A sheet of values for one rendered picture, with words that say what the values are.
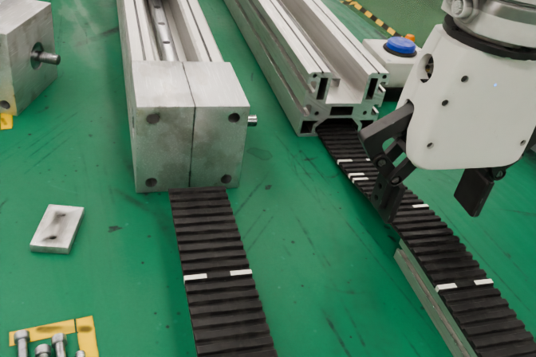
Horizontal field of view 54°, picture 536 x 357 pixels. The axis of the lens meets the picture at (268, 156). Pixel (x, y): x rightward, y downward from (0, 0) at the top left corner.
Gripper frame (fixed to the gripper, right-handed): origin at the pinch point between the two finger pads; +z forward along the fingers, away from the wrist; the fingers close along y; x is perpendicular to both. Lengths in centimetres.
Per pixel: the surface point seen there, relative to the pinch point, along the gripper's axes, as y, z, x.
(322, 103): -2.6, 1.6, 19.1
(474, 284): 0.8, 2.4, -7.6
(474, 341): -2.4, 2.5, -12.3
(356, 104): 1.7, 1.7, 19.1
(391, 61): 9.9, 0.0, 27.4
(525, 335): 1.9, 2.5, -12.4
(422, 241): -1.1, 2.5, -2.5
